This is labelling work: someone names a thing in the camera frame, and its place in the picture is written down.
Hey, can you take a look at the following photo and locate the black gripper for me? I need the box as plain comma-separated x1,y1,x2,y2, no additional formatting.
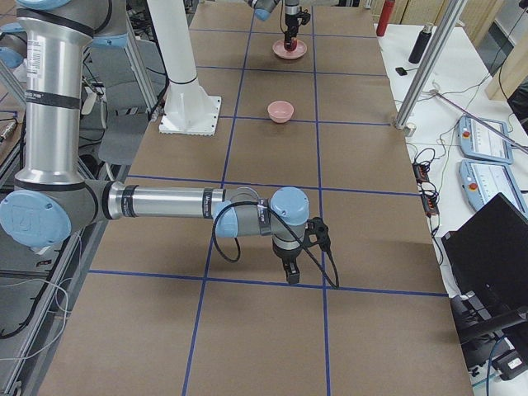
274,248,300,285
284,14,299,41

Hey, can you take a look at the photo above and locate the red apple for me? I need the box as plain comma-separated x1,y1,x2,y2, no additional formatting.
284,39,297,52

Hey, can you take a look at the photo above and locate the pink bowl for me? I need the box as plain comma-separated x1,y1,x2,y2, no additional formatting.
267,101,295,124

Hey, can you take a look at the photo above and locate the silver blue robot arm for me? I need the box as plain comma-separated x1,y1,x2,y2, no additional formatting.
246,0,302,52
1,1,314,285

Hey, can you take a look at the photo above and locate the pink plate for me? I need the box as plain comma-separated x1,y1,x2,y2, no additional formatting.
271,40,308,60

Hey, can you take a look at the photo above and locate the red water bottle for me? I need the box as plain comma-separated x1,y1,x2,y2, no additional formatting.
376,0,395,37

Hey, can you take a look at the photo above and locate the black water bottle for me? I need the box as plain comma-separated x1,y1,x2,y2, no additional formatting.
408,23,434,64

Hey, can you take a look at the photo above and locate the lower black usb hub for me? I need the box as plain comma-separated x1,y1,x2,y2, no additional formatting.
421,194,440,218

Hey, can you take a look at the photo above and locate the black usb hub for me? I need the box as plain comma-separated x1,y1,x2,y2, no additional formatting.
412,162,430,184
421,194,440,218

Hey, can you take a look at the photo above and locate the upper black usb hub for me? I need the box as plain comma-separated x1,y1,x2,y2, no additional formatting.
412,162,430,184

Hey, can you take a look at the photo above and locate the black laptop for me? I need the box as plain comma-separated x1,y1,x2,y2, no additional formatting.
441,193,527,309

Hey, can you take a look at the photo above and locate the lower blue teach pendant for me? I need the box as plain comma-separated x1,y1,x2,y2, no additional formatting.
459,159,527,215

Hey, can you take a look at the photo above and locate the blue teach pendant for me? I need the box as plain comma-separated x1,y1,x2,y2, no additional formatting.
458,115,513,164
459,159,527,215

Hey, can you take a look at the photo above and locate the upper blue teach pendant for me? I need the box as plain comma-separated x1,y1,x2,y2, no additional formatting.
458,115,513,164

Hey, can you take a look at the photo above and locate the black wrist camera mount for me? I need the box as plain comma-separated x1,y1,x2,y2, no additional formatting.
297,8,311,26
303,217,331,252

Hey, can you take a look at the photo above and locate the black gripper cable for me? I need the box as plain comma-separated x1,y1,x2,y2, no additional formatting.
210,200,341,290

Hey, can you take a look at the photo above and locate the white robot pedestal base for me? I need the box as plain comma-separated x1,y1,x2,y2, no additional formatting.
148,0,222,136

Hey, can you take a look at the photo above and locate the aluminium frame post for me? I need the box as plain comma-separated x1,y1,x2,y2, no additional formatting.
394,0,467,137

